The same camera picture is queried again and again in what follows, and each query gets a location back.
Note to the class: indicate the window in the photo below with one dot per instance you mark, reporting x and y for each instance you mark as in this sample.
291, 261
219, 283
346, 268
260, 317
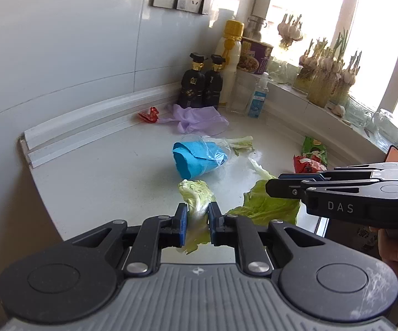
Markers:
316, 0

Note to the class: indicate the sanitizer bottle blue label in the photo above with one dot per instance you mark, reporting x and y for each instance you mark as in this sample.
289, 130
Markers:
258, 98

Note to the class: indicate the phone with orange screen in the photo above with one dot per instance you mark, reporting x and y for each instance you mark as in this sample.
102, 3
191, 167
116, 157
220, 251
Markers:
396, 154

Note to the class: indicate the clear glass jar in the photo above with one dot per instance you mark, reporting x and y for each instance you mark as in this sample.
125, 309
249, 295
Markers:
283, 70
359, 113
390, 124

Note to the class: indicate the person's right hand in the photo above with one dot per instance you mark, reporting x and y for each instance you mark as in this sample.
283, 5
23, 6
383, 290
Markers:
392, 251

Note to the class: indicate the clear plastic bag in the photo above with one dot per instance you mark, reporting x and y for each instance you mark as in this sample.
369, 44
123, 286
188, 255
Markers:
226, 151

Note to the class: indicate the pale napa cabbage leaf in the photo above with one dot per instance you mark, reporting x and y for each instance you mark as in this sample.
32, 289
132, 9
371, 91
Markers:
197, 196

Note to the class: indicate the red candy wrapper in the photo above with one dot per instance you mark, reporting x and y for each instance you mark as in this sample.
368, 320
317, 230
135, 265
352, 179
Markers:
149, 114

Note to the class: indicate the small blue labelled bottle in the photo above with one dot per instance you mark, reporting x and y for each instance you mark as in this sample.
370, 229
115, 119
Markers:
242, 94

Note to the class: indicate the red snack packet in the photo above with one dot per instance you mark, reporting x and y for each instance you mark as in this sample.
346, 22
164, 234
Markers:
306, 165

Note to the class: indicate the white cabbage stalk piece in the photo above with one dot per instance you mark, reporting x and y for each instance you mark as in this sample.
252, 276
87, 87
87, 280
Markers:
237, 142
259, 169

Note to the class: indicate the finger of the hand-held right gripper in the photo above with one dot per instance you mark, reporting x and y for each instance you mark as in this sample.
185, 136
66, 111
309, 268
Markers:
281, 188
302, 176

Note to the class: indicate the purple plastic glove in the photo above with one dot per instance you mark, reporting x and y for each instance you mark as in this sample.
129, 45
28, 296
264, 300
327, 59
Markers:
199, 119

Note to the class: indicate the white backsplash trim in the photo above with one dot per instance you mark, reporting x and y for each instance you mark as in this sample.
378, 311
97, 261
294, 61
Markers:
92, 117

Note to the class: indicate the purple instant noodle cup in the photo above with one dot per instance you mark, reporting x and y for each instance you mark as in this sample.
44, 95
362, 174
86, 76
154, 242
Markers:
256, 57

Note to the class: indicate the cream bottle yellow cap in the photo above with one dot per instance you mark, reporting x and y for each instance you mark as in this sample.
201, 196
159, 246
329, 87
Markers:
230, 62

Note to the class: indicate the green snack packet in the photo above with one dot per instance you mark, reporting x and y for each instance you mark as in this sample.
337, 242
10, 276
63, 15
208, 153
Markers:
314, 148

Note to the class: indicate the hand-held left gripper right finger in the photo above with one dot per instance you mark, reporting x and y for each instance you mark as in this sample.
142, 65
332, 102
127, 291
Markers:
213, 224

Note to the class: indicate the loose garlic bulb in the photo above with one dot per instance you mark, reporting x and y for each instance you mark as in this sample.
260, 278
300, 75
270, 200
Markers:
338, 110

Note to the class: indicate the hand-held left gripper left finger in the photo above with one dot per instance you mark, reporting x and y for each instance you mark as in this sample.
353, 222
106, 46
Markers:
182, 224

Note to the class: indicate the garlic bulb bunch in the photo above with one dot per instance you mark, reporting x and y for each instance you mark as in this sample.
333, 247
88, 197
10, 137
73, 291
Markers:
290, 31

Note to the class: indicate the steel flask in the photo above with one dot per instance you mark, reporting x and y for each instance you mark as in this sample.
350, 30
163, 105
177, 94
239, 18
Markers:
255, 29

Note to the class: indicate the black sauce bottle gold collar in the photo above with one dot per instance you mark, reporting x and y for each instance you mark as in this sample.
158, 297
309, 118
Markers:
192, 86
214, 82

